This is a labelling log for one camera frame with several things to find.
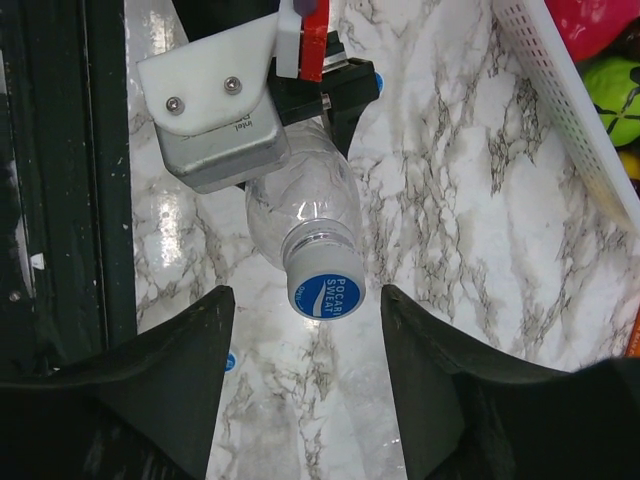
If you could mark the black mounting rail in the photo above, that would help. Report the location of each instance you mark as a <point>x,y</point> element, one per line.
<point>67,263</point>

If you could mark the red dragon fruit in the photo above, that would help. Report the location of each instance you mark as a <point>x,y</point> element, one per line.
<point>588,26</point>

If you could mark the clear plastic bottle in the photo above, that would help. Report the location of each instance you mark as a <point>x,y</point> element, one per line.
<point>316,182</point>

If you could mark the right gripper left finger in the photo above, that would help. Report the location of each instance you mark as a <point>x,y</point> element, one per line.
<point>143,410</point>

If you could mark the white plastic basket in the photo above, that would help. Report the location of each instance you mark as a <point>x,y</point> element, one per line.
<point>544,58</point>

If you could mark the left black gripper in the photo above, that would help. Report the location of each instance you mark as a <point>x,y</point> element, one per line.
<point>347,88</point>

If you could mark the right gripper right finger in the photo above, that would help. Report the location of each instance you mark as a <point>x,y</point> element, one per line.
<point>466,410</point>

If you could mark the orange razor box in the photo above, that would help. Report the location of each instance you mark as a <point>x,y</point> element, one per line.
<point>633,346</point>

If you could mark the blue bottle cap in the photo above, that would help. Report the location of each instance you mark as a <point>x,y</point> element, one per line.
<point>230,362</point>
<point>379,83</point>
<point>325,280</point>

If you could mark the green toy fruit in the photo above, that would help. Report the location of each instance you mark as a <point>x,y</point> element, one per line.
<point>613,86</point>

